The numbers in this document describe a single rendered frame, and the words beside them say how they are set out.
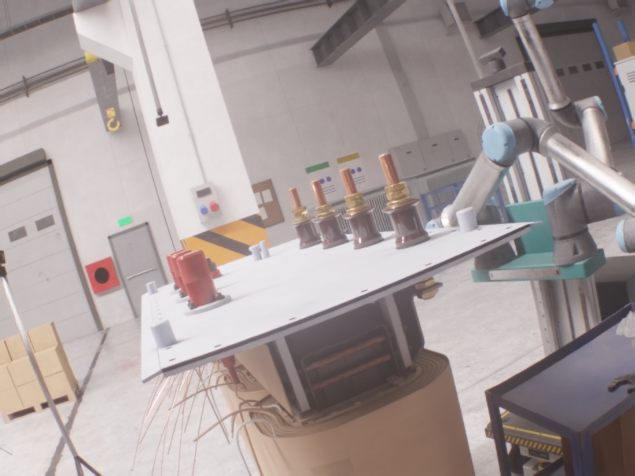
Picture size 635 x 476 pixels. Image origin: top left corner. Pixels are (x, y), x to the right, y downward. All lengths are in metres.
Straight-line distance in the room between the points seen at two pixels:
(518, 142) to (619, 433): 0.94
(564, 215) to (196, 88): 5.45
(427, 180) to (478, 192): 8.92
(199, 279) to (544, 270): 1.27
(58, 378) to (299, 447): 6.58
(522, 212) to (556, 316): 0.50
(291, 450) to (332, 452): 0.09
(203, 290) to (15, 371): 6.51
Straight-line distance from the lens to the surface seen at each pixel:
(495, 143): 1.80
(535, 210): 2.29
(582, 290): 2.32
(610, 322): 1.83
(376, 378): 1.38
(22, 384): 7.78
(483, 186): 1.96
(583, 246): 2.04
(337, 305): 0.93
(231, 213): 6.69
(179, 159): 6.69
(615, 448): 1.51
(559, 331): 2.55
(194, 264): 1.36
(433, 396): 1.30
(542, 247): 2.33
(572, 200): 2.01
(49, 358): 7.64
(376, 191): 10.52
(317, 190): 1.81
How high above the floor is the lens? 1.54
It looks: 5 degrees down
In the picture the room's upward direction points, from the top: 18 degrees counter-clockwise
